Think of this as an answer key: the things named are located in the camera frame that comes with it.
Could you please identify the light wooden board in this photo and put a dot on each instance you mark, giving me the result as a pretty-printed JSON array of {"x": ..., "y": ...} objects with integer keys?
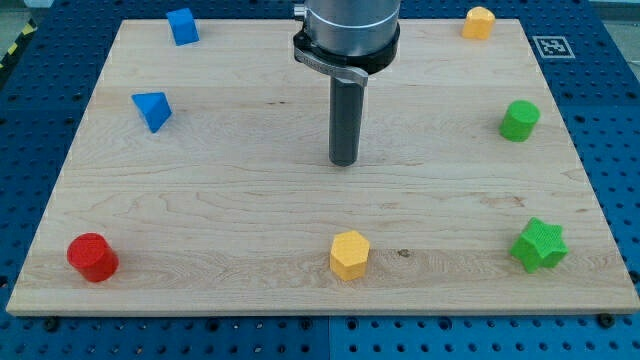
[{"x": 232, "y": 206}]

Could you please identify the white fiducial marker tag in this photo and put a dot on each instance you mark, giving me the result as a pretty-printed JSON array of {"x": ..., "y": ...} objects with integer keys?
[{"x": 553, "y": 47}]

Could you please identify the blue triangular prism block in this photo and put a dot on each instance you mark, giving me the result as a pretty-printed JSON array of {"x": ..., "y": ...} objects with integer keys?
[{"x": 154, "y": 109}]

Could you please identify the red cylinder block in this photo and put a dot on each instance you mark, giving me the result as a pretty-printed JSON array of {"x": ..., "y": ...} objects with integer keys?
[{"x": 91, "y": 255}]

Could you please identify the green star block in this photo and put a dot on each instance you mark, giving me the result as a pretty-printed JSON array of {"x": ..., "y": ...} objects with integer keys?
[{"x": 539, "y": 245}]

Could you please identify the blue cube block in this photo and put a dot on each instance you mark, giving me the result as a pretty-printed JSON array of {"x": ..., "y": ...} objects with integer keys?
[{"x": 183, "y": 26}]

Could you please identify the yellow hexagon block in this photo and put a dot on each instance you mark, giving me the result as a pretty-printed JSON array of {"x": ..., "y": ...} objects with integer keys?
[{"x": 349, "y": 255}]

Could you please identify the black bolt right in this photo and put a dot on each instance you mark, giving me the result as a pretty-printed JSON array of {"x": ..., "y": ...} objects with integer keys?
[{"x": 606, "y": 320}]

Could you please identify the black bolt left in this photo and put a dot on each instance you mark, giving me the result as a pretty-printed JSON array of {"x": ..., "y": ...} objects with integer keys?
[{"x": 50, "y": 324}]

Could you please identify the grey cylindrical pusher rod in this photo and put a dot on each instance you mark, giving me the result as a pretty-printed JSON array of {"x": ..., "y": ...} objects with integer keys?
[{"x": 346, "y": 107}]

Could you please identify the yellow pentagon block top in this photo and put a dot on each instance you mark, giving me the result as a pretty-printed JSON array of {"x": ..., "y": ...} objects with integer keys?
[{"x": 479, "y": 23}]

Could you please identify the green cylinder block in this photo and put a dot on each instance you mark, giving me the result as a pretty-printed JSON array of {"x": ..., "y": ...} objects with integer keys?
[{"x": 519, "y": 120}]

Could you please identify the black bolt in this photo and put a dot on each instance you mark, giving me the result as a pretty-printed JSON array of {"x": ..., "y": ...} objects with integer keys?
[
  {"x": 606, "y": 320},
  {"x": 50, "y": 324}
]

